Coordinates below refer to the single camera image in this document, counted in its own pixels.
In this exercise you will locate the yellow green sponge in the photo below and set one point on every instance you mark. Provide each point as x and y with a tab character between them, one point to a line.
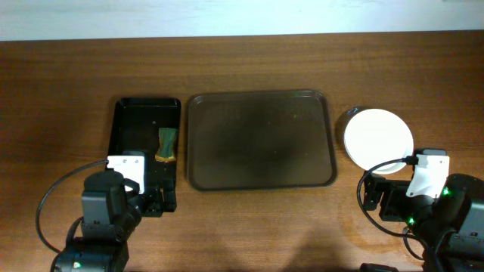
167	138

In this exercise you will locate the brown serving tray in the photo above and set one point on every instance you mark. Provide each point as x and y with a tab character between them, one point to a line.
259	140

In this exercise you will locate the white plate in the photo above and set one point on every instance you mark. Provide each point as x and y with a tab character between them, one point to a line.
373	136

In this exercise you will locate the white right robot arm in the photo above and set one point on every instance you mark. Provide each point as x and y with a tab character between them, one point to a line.
449	226

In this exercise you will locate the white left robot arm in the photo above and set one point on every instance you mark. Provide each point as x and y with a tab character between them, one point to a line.
112	208

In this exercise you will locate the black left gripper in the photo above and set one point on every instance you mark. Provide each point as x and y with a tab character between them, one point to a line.
155	200

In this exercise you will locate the black plastic tray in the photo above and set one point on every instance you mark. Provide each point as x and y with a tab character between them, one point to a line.
135	128

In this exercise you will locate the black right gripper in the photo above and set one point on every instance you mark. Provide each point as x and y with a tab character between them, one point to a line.
386	200

